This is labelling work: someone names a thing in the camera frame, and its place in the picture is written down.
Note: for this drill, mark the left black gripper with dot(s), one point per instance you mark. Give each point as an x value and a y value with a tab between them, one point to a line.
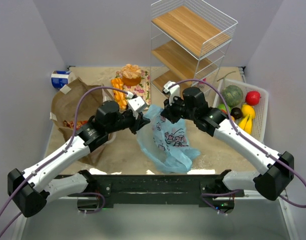
136	122

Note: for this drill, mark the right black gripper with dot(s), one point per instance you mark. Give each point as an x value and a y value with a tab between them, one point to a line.
169	115

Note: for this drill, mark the blue plastic bag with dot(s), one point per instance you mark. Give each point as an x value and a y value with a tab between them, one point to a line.
166	144

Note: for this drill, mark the red snack packet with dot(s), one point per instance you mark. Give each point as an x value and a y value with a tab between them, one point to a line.
72	124

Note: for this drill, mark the brown paper grocery bag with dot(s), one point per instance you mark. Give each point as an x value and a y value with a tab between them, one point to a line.
65	102

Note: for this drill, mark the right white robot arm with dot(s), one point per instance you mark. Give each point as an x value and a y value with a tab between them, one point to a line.
269	179

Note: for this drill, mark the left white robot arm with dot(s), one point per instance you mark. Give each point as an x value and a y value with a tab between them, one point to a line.
33	188

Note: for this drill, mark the floral pattern tray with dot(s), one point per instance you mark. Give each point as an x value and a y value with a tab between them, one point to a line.
143	89

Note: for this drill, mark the peeled orange on cup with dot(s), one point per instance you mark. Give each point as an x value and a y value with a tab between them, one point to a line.
131	75

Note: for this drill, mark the green lime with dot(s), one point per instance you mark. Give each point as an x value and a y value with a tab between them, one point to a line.
222	107

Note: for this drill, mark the green melon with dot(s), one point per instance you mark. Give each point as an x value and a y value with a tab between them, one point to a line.
233	95

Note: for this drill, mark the dark avocado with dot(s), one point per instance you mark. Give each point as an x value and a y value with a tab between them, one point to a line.
236	113

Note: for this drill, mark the yellow banana bunch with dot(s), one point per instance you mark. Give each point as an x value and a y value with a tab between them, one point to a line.
246	124

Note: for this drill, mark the yellow lemon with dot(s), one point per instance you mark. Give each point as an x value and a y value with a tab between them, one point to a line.
248	110

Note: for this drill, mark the red apple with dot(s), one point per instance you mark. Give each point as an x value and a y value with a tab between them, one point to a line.
252	98

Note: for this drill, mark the blue white paper roll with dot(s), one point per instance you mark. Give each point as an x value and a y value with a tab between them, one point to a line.
61	78

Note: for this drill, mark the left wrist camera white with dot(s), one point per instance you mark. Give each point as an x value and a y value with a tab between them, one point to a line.
137	104

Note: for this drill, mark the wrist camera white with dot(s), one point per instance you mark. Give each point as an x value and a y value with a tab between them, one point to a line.
172	90
137	104

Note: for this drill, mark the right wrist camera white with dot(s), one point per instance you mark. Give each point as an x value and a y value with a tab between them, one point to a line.
172	90

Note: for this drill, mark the white wire wooden shelf rack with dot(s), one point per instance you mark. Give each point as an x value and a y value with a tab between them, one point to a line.
189	39

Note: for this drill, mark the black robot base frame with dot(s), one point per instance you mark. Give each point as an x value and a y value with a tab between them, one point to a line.
202	190

